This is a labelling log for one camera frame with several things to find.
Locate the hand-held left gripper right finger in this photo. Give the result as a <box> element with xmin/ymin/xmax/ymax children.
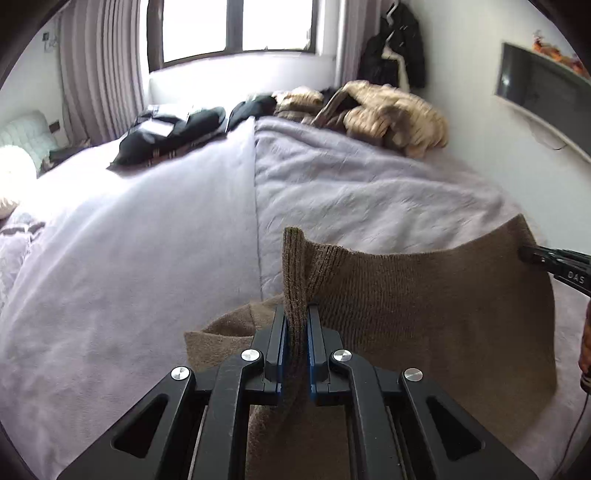
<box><xmin>307</xmin><ymin>305</ymin><xmax>539</xmax><ymax>480</ymax></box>

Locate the mauve curtain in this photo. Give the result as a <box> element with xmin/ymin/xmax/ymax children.
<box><xmin>59</xmin><ymin>0</ymin><xmax>149</xmax><ymax>145</ymax></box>

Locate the tufted pale headboard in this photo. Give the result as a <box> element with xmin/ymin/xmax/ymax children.
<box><xmin>0</xmin><ymin>110</ymin><xmax>60</xmax><ymax>163</ymax></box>

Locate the pale lavender duvet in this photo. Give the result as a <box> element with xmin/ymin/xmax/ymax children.
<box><xmin>0</xmin><ymin>117</ymin><xmax>262</xmax><ymax>480</ymax></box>

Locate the black crumpled garment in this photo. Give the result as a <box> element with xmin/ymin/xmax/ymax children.
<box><xmin>228</xmin><ymin>95</ymin><xmax>279</xmax><ymax>131</ymax></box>

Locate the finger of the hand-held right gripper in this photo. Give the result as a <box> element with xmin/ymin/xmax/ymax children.
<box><xmin>519</xmin><ymin>244</ymin><xmax>570</xmax><ymax>271</ymax></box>

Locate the thin black cable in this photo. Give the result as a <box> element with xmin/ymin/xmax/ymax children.
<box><xmin>551</xmin><ymin>390</ymin><xmax>591</xmax><ymax>480</ymax></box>

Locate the lavender embossed blanket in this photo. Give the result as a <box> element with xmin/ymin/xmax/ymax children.
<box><xmin>254</xmin><ymin>115</ymin><xmax>550</xmax><ymax>301</ymax></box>

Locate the window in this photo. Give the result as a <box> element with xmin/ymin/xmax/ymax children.
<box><xmin>147</xmin><ymin>0</ymin><xmax>320</xmax><ymax>73</ymax></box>

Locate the black folded garment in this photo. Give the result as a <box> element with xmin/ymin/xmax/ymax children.
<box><xmin>108</xmin><ymin>105</ymin><xmax>228</xmax><ymax>169</ymax></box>

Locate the round white pillow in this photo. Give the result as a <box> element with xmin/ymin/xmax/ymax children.
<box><xmin>0</xmin><ymin>145</ymin><xmax>38</xmax><ymax>188</ymax></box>

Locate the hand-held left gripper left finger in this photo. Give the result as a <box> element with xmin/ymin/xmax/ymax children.
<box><xmin>58</xmin><ymin>305</ymin><xmax>290</xmax><ymax>480</ymax></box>

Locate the brown knit sweater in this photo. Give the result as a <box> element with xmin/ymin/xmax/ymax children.
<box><xmin>185</xmin><ymin>215</ymin><xmax>558</xmax><ymax>480</ymax></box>

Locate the beige striped clothes pile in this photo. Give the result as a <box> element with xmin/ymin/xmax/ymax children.
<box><xmin>272</xmin><ymin>80</ymin><xmax>451</xmax><ymax>158</ymax></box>

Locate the person's right forearm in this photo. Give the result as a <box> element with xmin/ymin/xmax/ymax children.
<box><xmin>578</xmin><ymin>302</ymin><xmax>591</xmax><ymax>394</ymax></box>

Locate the orange shelf decoration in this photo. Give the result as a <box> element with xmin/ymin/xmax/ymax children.
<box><xmin>531</xmin><ymin>30</ymin><xmax>591</xmax><ymax>78</ymax></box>

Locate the wall-mounted television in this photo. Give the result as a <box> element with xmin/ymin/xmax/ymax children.
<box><xmin>494</xmin><ymin>42</ymin><xmax>591</xmax><ymax>165</ymax></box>

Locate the dark hanging coat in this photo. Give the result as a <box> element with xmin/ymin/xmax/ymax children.
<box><xmin>359</xmin><ymin>1</ymin><xmax>426</xmax><ymax>92</ymax></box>

